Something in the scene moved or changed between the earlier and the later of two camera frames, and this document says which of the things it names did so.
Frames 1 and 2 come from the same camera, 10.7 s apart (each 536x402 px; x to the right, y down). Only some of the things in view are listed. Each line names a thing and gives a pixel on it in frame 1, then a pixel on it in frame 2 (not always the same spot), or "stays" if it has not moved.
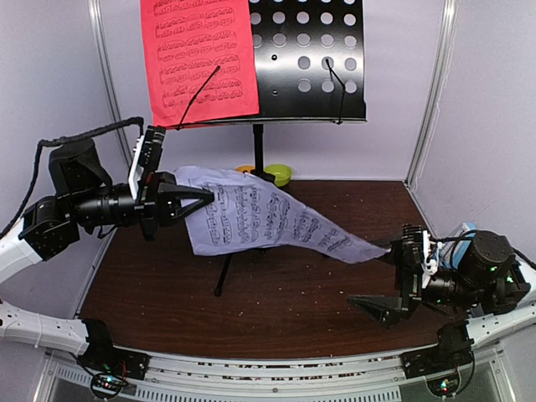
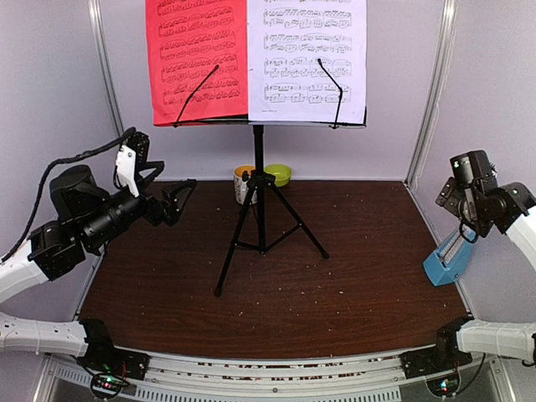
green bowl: x=281 y=172 stays
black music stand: x=310 y=69 to x=275 y=219
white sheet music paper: x=253 y=213 to x=285 y=40
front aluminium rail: x=376 y=380 stays
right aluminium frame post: x=436 y=92 stays
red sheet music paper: x=200 y=56 stays
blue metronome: x=456 y=244 stays
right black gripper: x=409 y=275 to x=449 y=197
